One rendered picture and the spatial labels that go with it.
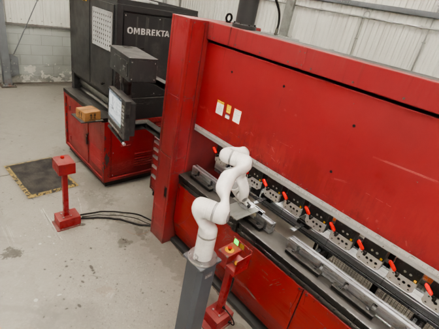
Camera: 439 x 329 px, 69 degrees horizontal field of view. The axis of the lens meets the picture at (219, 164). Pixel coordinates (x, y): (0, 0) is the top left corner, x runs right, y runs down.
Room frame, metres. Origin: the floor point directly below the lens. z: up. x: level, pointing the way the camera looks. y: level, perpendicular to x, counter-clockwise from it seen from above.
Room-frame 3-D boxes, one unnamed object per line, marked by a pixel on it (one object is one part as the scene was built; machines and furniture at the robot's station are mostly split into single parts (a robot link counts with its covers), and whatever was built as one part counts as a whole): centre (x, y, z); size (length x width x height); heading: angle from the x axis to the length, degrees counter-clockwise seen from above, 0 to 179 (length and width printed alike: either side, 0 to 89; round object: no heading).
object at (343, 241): (1.76, -0.90, 1.26); 0.15 x 0.09 x 0.17; 47
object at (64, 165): (2.71, 1.53, 0.41); 0.25 x 0.20 x 0.83; 137
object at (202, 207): (1.57, 0.02, 1.30); 0.19 x 0.12 x 0.24; 74
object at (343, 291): (1.56, -1.03, 0.89); 0.30 x 0.05 x 0.03; 47
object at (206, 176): (2.67, 0.06, 0.92); 0.50 x 0.06 x 0.10; 47
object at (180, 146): (3.09, 0.25, 1.15); 0.85 x 0.25 x 2.30; 137
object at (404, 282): (1.48, -1.20, 1.26); 0.15 x 0.09 x 0.17; 47
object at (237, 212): (2.18, -0.24, 1.00); 0.26 x 0.18 x 0.01; 137
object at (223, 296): (1.90, -0.25, 0.39); 0.05 x 0.05 x 0.54; 48
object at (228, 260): (1.90, -0.25, 0.75); 0.20 x 0.16 x 0.18; 48
